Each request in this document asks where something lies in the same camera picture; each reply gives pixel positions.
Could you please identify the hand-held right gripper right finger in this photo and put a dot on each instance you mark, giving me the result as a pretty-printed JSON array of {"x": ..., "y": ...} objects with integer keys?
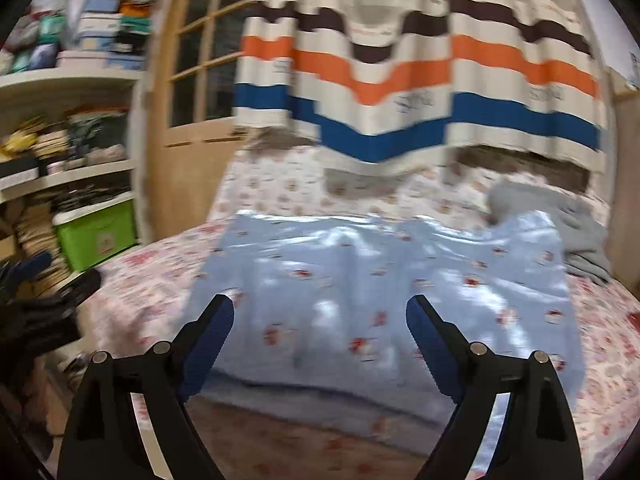
[{"x": 430, "y": 345}]

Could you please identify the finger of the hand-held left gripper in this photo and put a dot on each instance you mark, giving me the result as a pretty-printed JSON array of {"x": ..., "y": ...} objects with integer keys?
[
  {"x": 30, "y": 267},
  {"x": 75, "y": 290}
]

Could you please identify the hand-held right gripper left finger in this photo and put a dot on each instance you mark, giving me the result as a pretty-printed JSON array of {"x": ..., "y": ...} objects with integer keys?
[{"x": 210, "y": 340}]

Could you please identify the light blue satin cat-print pants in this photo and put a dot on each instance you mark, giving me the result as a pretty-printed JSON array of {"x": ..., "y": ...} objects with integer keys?
[{"x": 350, "y": 280}]

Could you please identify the green storage bin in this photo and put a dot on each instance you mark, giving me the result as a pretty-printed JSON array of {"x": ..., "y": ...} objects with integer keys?
[{"x": 85, "y": 240}]

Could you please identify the white bear-print sheet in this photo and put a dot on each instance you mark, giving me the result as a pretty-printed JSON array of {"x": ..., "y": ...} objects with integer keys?
[{"x": 280, "y": 185}]

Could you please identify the grey sweatpants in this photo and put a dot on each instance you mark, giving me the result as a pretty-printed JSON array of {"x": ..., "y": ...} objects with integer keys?
[{"x": 585, "y": 240}]

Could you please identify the white shelf unit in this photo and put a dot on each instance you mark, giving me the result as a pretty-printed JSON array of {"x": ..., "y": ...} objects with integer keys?
[{"x": 65, "y": 77}]

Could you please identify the wooden bed headboard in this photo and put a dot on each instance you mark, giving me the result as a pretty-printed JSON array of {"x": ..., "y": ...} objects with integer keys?
[{"x": 525, "y": 165}]

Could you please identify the stack of boxes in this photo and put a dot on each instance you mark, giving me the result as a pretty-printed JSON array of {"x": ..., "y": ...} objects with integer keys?
[{"x": 100, "y": 25}]

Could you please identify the striped hanging curtain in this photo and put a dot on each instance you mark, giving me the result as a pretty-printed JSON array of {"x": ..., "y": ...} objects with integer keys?
[{"x": 400, "y": 85}]

